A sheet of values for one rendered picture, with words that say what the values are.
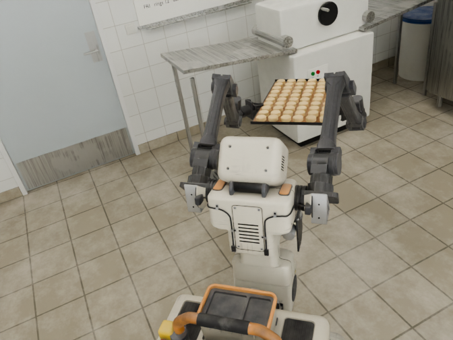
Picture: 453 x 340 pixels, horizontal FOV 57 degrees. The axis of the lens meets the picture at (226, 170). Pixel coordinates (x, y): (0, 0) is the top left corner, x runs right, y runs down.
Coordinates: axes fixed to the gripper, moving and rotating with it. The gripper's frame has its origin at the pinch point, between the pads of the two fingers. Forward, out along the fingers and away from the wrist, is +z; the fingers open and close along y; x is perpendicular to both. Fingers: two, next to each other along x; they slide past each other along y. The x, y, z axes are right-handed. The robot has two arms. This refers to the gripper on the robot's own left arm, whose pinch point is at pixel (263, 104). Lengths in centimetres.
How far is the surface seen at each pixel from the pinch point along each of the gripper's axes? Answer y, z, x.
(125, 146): 89, -48, -182
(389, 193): 98, 95, 8
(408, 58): 68, 256, -123
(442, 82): 63, 216, -50
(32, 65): -5, -99, -184
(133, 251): 102, -83, -52
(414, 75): 86, 260, -115
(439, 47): 34, 216, -58
